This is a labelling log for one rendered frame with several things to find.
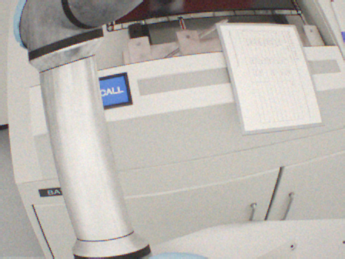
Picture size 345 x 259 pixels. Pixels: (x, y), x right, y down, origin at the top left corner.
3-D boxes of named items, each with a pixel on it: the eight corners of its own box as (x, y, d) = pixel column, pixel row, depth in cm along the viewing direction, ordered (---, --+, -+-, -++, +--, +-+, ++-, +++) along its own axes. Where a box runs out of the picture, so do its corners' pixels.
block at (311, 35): (300, 33, 146) (302, 24, 144) (314, 33, 147) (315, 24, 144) (315, 65, 142) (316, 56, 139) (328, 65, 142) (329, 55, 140)
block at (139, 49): (126, 48, 142) (127, 38, 140) (147, 45, 143) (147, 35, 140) (134, 87, 138) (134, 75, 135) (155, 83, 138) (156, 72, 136)
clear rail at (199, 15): (105, 28, 144) (105, 24, 143) (301, 11, 148) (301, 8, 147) (106, 34, 143) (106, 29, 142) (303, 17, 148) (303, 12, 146)
